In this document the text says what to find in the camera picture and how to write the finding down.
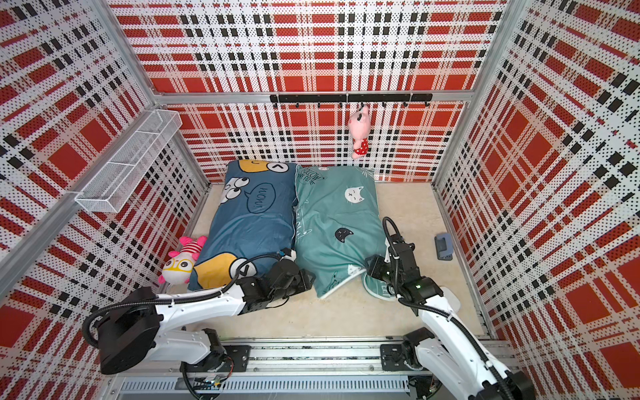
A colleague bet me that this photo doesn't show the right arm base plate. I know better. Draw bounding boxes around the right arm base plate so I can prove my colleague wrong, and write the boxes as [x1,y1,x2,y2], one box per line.
[380,343,423,372]

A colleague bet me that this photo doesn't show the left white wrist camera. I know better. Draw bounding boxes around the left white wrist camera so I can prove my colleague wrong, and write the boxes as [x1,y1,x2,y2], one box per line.
[278,248,297,262]

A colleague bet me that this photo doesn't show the small grey blue device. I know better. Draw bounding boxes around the small grey blue device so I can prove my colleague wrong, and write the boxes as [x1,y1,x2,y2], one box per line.
[434,233,454,261]

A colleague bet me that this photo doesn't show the black hook rail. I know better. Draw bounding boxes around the black hook rail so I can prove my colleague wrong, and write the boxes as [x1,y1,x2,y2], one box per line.
[269,93,433,107]

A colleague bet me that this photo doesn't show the pink hanging plush toy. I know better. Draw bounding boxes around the pink hanging plush toy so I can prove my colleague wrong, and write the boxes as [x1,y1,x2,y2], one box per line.
[348,105,371,159]

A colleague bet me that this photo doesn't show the blue cartoon pillowcase pillow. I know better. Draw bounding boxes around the blue cartoon pillowcase pillow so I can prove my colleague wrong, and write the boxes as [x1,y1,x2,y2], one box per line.
[188,160,298,291]

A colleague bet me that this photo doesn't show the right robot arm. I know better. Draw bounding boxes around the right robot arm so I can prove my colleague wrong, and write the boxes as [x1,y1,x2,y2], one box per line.
[368,217,536,399]

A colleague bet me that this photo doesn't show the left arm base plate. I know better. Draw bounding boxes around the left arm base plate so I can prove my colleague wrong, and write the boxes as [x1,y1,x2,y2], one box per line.
[180,345,251,373]

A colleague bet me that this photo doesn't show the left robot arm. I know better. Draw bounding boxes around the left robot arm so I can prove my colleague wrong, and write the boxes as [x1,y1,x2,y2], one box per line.
[82,254,315,375]

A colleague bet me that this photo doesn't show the green cat pillowcase pillow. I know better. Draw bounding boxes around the green cat pillowcase pillow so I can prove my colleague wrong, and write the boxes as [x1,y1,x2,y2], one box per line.
[294,166,386,299]

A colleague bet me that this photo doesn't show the white wire mesh basket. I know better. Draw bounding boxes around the white wire mesh basket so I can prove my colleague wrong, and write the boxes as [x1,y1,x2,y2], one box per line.
[75,109,182,213]

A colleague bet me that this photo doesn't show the white plush doll yellow glasses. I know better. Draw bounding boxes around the white plush doll yellow glasses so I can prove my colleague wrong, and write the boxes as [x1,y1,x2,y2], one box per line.
[158,236,208,285]

